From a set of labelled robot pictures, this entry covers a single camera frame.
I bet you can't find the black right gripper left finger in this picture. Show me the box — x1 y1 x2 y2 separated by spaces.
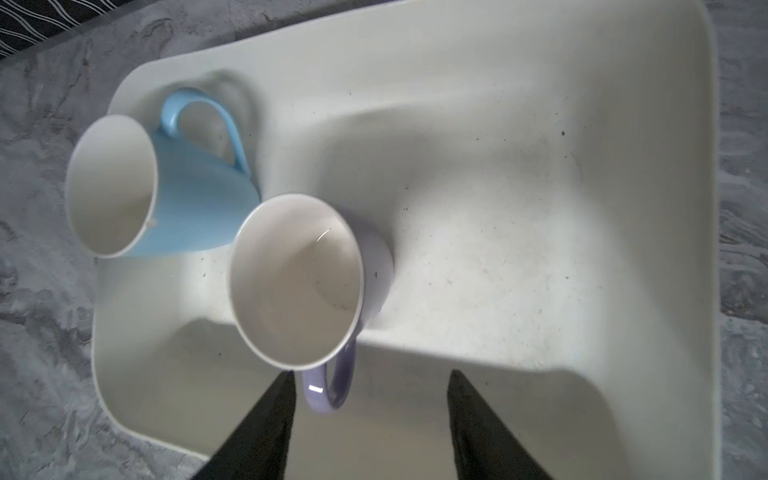
193 371 296 480

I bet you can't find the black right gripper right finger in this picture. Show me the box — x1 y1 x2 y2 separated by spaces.
447 369 550 479

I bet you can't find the purple ceramic mug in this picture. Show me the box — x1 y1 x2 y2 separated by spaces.
228 193 394 413

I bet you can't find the light blue ceramic mug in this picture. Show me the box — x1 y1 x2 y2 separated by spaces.
65 88 261 259

